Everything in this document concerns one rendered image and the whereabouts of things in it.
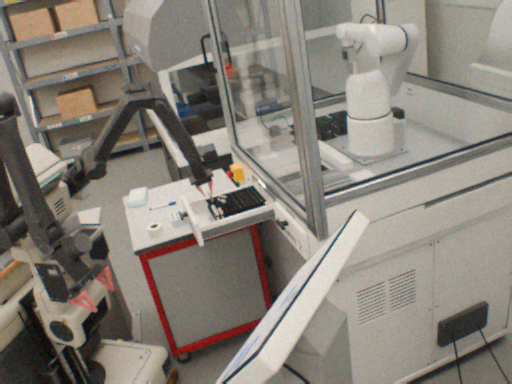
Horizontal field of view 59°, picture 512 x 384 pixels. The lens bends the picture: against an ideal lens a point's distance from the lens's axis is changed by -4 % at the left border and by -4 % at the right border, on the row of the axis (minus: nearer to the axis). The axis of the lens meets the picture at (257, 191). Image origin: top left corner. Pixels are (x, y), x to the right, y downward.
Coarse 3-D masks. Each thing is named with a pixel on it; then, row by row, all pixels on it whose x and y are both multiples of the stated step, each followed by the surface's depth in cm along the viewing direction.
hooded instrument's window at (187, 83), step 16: (144, 64) 313; (144, 80) 345; (176, 80) 256; (192, 80) 259; (208, 80) 262; (176, 96) 259; (192, 96) 262; (208, 96) 265; (192, 112) 266; (208, 112) 269; (192, 128) 269; (208, 128) 272
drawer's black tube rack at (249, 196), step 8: (232, 192) 209; (240, 192) 208; (248, 192) 206; (256, 192) 206; (216, 200) 205; (232, 200) 203; (240, 200) 201; (248, 200) 200; (256, 200) 198; (264, 200) 198; (208, 208) 206; (224, 208) 197; (232, 208) 196; (240, 208) 194; (248, 208) 199; (224, 216) 197
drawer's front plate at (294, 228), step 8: (280, 208) 183; (280, 216) 184; (288, 216) 176; (296, 224) 170; (296, 232) 170; (304, 232) 164; (296, 240) 172; (304, 240) 164; (296, 248) 176; (304, 248) 166; (304, 256) 169
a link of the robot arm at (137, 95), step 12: (132, 84) 149; (144, 84) 150; (156, 84) 152; (132, 96) 146; (144, 96) 147; (156, 96) 149; (120, 108) 150; (132, 108) 149; (144, 108) 150; (108, 120) 157; (120, 120) 153; (108, 132) 157; (120, 132) 158; (96, 144) 163; (108, 144) 161; (96, 156) 164; (108, 156) 166; (84, 168) 168; (96, 168) 166
